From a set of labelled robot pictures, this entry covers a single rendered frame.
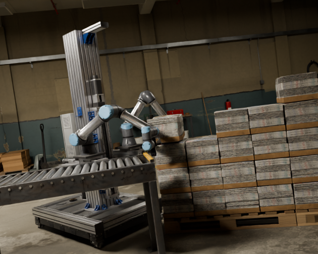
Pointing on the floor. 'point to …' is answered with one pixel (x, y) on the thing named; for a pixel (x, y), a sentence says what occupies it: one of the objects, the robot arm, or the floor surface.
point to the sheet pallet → (10, 162)
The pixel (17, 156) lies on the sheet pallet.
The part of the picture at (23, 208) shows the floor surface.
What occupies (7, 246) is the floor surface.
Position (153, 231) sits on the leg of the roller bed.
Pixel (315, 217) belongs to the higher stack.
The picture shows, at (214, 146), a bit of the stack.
